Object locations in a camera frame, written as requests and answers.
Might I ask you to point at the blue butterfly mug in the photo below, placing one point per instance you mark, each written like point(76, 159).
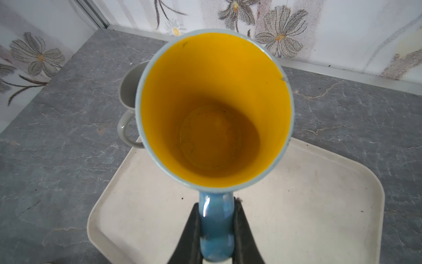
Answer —
point(216, 113)

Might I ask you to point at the left aluminium corner post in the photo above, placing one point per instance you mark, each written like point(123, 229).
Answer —
point(91, 9)

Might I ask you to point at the grey ceramic mug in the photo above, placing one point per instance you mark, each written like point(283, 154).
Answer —
point(127, 94)

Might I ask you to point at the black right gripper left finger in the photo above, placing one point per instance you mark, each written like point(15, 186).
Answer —
point(188, 250)

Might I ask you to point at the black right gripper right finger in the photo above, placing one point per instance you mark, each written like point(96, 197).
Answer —
point(245, 251)

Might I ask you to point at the beige plastic tray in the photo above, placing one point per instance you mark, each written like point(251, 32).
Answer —
point(315, 207)

